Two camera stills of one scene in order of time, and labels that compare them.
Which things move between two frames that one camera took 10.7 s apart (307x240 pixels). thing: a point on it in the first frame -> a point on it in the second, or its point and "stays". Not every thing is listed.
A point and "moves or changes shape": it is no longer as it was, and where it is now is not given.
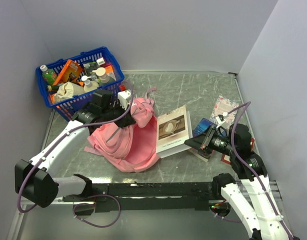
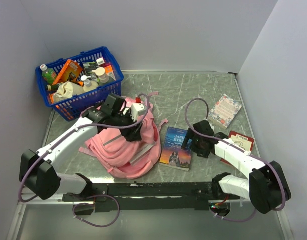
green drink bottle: (49, 75) stays
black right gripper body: (212, 140) stays
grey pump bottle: (101, 73) stays
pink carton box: (109, 70) stays
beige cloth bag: (67, 90) stays
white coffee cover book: (174, 128) -> (142, 153)
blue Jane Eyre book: (203, 125) moves or changes shape
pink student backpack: (131, 147) moves or changes shape
